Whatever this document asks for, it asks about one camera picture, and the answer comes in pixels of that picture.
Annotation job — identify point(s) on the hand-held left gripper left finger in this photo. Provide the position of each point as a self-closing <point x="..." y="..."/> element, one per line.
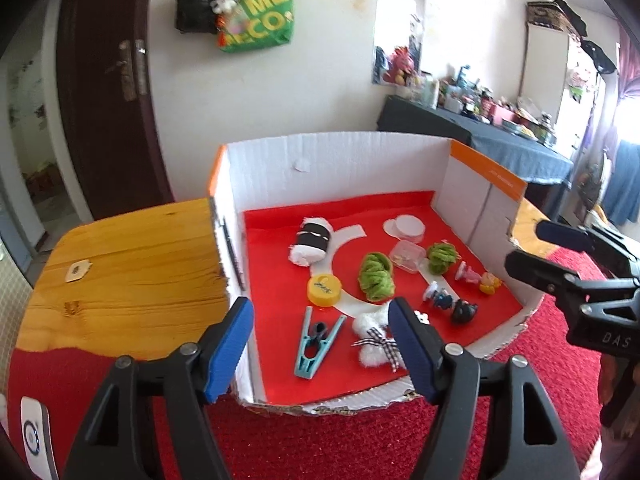
<point x="230" y="350"/>

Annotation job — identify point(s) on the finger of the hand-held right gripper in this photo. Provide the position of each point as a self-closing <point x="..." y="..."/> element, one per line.
<point x="565" y="236"/>
<point x="537" y="269"/>

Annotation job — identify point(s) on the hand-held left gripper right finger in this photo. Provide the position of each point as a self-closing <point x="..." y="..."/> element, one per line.
<point x="412" y="350"/>

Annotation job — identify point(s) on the small white plastic toy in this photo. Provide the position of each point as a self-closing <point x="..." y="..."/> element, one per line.
<point x="422" y="317"/>

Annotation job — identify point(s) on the white fluffy plaid bow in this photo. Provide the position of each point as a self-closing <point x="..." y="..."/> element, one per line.
<point x="370" y="322"/>

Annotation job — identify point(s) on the yellow-haired girl figurine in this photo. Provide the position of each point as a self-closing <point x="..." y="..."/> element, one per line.
<point x="487" y="285"/>

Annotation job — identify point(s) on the black-haired small figurine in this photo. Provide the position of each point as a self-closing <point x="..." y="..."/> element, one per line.
<point x="462" y="312"/>

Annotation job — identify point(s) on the teal plastic clothes peg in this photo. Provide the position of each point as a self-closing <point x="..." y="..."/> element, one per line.
<point x="310" y="360"/>

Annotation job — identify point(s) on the large green yarn ball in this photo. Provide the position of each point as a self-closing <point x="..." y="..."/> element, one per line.
<point x="376" y="277"/>

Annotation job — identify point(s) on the clear plastic case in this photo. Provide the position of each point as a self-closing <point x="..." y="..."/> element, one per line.
<point x="407" y="255"/>

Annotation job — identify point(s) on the small green yarn ball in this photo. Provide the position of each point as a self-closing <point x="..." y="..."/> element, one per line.
<point x="441" y="258"/>

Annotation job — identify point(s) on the yellow round tin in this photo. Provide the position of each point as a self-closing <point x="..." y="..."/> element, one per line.
<point x="324" y="290"/>

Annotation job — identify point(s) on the white round container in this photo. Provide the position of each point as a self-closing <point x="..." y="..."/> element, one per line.
<point x="409" y="225"/>

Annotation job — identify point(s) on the black and white plush roll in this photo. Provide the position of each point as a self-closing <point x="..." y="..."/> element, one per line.
<point x="315" y="240"/>

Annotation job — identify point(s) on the orange cardboard box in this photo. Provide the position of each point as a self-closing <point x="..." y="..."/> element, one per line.
<point x="350" y="160"/>

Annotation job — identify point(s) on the person's right forearm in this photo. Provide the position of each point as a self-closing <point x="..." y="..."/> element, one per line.
<point x="620" y="395"/>

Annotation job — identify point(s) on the electric fan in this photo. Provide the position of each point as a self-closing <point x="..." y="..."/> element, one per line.
<point x="595" y="180"/>

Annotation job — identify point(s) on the blue hanging garment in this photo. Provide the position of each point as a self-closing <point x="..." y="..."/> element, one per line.
<point x="622" y="180"/>

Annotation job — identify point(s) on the blue cloth covered table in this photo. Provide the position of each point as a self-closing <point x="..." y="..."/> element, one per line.
<point x="500" y="145"/>

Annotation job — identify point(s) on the red knitted cloth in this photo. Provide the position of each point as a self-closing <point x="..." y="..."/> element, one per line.
<point x="325" y="450"/>

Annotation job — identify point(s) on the hanging plush toy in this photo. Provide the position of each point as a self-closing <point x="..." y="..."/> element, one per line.
<point x="580" y="80"/>

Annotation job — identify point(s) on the clutter of bottles and toiletries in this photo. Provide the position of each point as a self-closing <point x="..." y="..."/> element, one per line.
<point x="475" y="100"/>

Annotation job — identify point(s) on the purple curtain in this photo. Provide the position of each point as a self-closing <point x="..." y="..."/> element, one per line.
<point x="630" y="85"/>

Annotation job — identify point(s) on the small beige sticker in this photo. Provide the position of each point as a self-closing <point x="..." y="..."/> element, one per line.
<point x="77" y="270"/>

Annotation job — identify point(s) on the white wardrobe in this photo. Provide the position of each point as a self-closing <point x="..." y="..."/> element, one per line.
<point x="542" y="65"/>

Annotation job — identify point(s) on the black hanging bag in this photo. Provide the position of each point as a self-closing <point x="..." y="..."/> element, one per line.
<point x="597" y="55"/>

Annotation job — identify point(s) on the white flat electronic device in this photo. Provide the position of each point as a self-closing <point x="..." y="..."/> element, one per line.
<point x="35" y="435"/>

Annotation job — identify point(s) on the patterned storage bag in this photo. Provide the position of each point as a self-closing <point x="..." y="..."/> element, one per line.
<point x="550" y="15"/>

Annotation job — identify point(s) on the pink plush rabbit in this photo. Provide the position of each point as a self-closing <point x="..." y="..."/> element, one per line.
<point x="402" y="62"/>

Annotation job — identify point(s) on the dark brown door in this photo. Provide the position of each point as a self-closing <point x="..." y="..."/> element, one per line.
<point x="95" y="110"/>

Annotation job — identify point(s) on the brass door lock plate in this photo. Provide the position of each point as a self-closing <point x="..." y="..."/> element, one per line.
<point x="127" y="75"/>

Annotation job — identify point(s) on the green tote bag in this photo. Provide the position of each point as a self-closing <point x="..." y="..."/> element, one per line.
<point x="260" y="25"/>

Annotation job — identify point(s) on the red hanging charm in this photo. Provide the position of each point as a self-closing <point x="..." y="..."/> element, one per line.
<point x="221" y="22"/>

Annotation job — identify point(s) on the black backpack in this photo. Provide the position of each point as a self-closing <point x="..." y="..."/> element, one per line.
<point x="195" y="5"/>

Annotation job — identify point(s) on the tall wall mirror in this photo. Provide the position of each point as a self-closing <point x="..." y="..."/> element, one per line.
<point x="400" y="10"/>

